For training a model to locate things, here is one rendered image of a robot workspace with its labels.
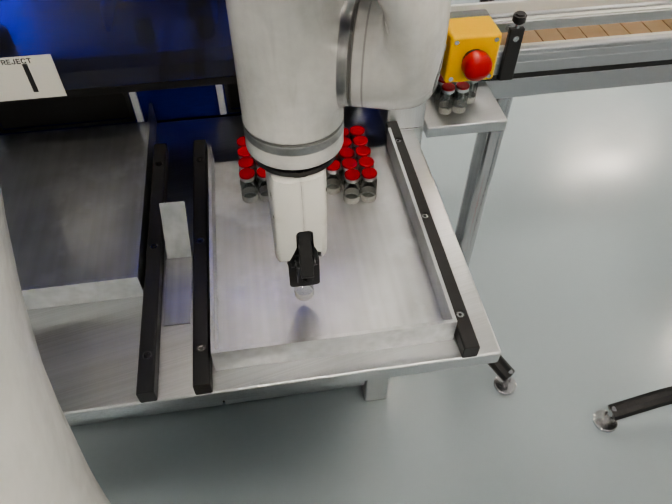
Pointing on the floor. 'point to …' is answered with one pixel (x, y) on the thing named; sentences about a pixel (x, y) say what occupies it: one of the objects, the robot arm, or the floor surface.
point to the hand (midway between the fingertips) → (302, 261)
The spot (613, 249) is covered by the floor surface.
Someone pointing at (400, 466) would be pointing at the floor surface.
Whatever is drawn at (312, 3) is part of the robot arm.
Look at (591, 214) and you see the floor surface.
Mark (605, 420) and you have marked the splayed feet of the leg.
